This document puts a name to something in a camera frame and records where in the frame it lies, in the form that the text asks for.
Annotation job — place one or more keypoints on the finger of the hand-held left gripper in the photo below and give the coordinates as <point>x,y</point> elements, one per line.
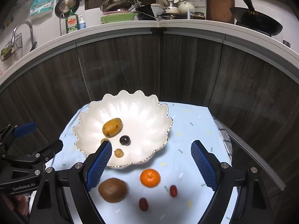
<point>52,148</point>
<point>25,128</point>

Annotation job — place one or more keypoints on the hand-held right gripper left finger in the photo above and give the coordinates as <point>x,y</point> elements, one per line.
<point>100,165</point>

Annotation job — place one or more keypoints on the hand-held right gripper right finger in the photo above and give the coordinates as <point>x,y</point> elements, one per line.
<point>204,165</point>

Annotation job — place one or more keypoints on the brown longan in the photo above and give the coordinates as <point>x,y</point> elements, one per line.
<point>104,141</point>
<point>119,153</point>

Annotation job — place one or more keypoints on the brown kiwi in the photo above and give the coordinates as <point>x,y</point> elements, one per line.
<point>112,190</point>

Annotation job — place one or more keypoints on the dark purple grape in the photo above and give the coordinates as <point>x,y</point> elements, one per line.
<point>124,140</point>

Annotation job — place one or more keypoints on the yellow mango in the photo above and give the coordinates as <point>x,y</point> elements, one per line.
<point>112,127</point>

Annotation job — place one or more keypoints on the red jujube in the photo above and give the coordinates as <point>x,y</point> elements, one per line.
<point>173,190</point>
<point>143,204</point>

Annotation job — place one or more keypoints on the orange tangerine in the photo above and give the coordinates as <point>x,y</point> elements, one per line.
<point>150,178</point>

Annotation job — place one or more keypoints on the white scalloped ceramic bowl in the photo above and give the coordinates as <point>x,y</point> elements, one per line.
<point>140,126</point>

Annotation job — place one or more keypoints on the person's left hand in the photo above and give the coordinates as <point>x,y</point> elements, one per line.
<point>19,201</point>

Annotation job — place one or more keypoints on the white striped towel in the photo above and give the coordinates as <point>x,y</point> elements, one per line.
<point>224,137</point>

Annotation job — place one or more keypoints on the light blue patterned tablecloth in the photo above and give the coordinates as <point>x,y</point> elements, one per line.
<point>191,133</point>

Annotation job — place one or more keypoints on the chrome kitchen faucet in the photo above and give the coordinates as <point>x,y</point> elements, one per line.
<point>33,46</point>

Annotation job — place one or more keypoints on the dark wood kitchen base cabinet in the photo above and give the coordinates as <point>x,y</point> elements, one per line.
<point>186,74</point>

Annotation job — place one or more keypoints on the green dish soap bottle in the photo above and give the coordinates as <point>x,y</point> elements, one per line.
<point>72,23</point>

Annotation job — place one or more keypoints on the blue pump soap bottle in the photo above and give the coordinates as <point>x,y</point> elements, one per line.
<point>82,25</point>

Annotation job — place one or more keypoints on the teal paper towel pack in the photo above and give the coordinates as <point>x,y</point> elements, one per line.
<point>42,3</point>

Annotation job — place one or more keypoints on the hanging metal frying pan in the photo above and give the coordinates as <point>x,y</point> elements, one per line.
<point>65,7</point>

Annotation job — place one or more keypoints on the green plastic basin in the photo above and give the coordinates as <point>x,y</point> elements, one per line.
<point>116,18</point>

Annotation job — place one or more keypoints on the pink plastic basin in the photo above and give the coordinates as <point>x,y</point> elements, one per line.
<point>112,12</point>

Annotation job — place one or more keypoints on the glass jar with dark lid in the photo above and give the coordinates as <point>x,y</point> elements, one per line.
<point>199,16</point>

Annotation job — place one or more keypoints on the black wok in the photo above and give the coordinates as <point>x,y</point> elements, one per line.
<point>257,22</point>

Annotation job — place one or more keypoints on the steel cooking pot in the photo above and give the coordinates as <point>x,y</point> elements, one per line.
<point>171,16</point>

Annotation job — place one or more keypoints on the cream ceramic teapot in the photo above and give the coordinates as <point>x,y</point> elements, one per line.
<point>185,7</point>

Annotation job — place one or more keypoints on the black countertop appliance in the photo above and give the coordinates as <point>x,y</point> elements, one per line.
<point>146,12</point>

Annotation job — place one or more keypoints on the white kettle with steel lid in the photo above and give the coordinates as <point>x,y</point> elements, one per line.
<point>171,9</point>

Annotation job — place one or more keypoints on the wooden cutting board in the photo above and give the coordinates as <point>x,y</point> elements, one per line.
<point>219,3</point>

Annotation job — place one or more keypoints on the white wall socket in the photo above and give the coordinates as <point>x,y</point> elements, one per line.
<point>199,2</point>

